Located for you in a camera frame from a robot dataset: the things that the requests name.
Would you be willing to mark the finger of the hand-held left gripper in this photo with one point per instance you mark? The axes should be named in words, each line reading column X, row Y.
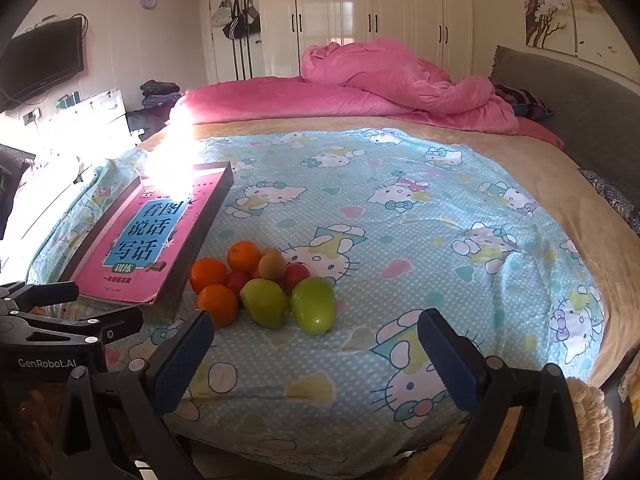
column 75, row 330
column 45, row 292

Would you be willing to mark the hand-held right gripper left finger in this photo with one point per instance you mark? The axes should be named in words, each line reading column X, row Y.
column 180, row 360

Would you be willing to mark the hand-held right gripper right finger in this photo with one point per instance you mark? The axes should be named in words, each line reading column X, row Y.
column 450, row 365

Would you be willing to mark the orange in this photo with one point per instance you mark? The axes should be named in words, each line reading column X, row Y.
column 217, row 306
column 244, row 256
column 207, row 275

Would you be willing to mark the green mango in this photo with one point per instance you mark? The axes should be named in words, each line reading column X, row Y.
column 313, row 306
column 265, row 304

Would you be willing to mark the dark rectangular tray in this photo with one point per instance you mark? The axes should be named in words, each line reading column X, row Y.
column 200, row 240

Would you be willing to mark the yellow cherry tomato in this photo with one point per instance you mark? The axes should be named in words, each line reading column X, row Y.
column 272, row 265

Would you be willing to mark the pink book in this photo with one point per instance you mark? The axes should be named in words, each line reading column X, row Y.
column 135, row 245

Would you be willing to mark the cartoon cat printed blanket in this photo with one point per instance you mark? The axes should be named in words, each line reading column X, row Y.
column 400, row 260

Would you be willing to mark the brown plush toy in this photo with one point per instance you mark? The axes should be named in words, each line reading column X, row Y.
column 595, row 425

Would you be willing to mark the white dresser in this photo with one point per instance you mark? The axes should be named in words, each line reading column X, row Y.
column 100, row 115

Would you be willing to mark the dark clothes heap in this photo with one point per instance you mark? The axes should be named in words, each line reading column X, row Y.
column 145, row 120

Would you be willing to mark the pile of folded clothes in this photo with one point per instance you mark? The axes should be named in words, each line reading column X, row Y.
column 160, row 92

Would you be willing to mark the dark patterned cloth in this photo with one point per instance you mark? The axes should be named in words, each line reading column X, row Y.
column 617, row 200

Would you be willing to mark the pink duvet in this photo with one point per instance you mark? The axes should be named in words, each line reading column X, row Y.
column 360, row 95

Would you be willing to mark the grey padded headboard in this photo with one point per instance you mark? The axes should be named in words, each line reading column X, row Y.
column 590, row 110

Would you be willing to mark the white door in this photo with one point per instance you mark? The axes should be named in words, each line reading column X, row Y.
column 220, row 60

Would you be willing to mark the white hanging bag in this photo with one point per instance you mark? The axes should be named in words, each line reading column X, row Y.
column 220, row 14

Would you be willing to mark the black hanging bag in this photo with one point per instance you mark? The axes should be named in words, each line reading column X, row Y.
column 237, row 22

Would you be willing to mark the white wardrobe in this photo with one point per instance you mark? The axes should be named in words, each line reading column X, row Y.
column 380, row 5

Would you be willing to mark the wall socket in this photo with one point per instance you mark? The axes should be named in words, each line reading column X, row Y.
column 31, row 116

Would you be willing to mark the black wall television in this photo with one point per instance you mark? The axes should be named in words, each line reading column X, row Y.
column 40, row 62

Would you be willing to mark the purple wall clock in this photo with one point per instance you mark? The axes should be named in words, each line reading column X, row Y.
column 149, row 0

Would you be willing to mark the floral wall painting panel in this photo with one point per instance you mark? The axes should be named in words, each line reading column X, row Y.
column 545, row 5
column 602, row 25

